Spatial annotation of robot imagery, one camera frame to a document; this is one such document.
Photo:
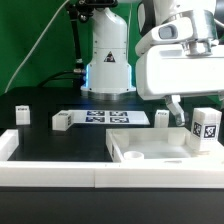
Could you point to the white tag base sheet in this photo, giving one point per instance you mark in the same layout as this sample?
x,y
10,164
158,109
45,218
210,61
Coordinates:
x,y
110,117

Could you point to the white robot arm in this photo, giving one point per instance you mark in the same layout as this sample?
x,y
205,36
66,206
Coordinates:
x,y
108,74

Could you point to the white square tabletop part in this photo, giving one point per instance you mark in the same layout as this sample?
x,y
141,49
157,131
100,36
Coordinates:
x,y
157,145

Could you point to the white U-shaped fence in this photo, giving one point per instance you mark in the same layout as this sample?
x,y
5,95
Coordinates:
x,y
105,175

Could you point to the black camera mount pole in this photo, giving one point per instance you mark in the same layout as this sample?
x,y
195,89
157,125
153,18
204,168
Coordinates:
x,y
82,11

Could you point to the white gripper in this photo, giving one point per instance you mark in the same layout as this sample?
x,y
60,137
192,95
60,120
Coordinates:
x,y
181,57

